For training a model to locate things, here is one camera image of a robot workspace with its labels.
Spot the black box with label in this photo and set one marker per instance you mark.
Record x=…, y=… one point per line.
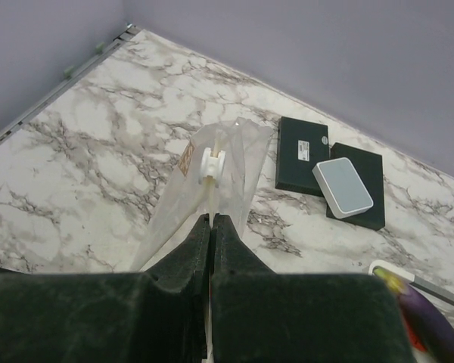
x=300, y=146

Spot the purple toy eggplant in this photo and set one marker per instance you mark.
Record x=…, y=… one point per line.
x=428, y=323

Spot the white perforated plastic basket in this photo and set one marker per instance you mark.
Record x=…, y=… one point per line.
x=440, y=297

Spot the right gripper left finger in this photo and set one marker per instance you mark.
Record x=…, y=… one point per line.
x=157, y=315

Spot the clear polka dot zip bag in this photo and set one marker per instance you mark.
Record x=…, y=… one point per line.
x=217, y=173

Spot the toy watermelon slice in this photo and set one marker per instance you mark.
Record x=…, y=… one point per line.
x=414, y=340

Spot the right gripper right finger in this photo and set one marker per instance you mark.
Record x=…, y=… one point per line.
x=262, y=316

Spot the white grey small device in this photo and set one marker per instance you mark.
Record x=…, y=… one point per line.
x=342, y=188

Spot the black flat box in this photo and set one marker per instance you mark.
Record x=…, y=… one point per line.
x=369, y=165

